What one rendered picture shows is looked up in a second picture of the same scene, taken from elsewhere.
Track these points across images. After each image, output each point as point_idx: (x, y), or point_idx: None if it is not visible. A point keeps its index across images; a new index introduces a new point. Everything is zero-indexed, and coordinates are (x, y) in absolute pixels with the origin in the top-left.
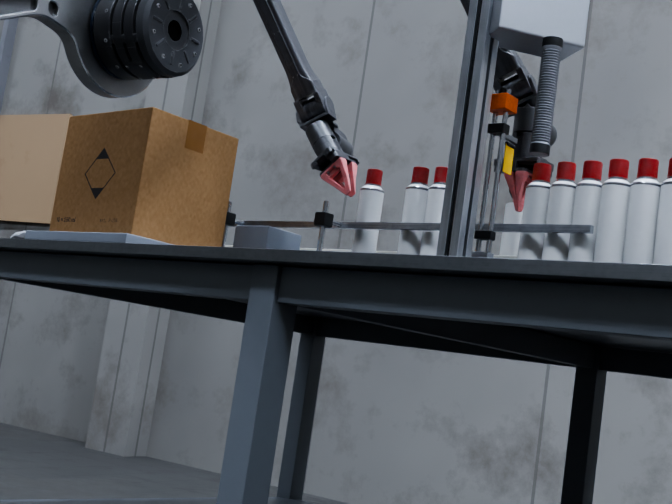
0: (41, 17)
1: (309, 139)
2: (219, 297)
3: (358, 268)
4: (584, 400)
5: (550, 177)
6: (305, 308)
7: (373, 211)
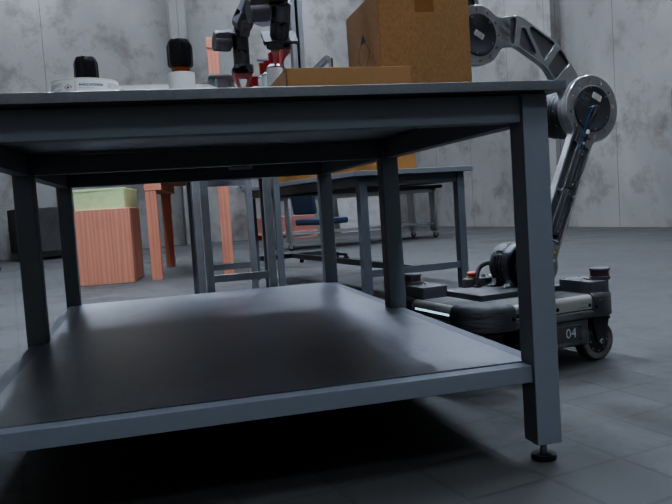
0: (511, 47)
1: (289, 13)
2: (400, 155)
3: None
4: (36, 202)
5: (232, 76)
6: (367, 159)
7: None
